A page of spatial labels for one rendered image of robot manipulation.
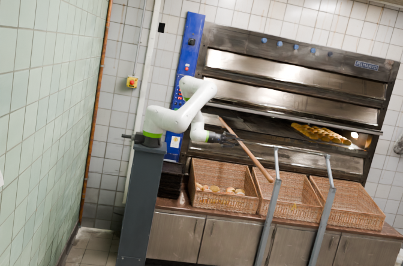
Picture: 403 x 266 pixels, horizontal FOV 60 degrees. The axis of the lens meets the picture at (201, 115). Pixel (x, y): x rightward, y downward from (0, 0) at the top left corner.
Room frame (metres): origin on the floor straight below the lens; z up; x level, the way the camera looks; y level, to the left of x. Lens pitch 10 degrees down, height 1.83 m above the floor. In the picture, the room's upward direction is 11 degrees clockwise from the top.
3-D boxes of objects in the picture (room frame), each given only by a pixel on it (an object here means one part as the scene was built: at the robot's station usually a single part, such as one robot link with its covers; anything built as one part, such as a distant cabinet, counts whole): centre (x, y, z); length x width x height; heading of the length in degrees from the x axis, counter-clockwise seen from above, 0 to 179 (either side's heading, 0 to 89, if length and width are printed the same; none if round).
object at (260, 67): (3.31, -0.82, 1.80); 1.79 x 0.11 x 0.19; 98
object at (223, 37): (3.34, -0.82, 1.99); 1.80 x 0.08 x 0.21; 98
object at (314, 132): (3.83, -1.33, 1.21); 0.61 x 0.48 x 0.06; 8
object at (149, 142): (2.13, 0.34, 1.23); 0.26 x 0.15 x 0.06; 99
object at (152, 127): (2.14, 0.27, 1.36); 0.16 x 0.13 x 0.19; 66
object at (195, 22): (4.08, 0.35, 1.07); 1.93 x 0.16 x 2.15; 8
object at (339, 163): (3.31, -0.82, 1.02); 1.79 x 0.11 x 0.19; 98
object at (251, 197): (2.97, -0.30, 0.72); 0.56 x 0.49 x 0.28; 100
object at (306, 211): (3.05, -0.88, 0.72); 0.56 x 0.49 x 0.28; 98
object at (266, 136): (3.34, -0.82, 1.16); 1.80 x 0.06 x 0.04; 98
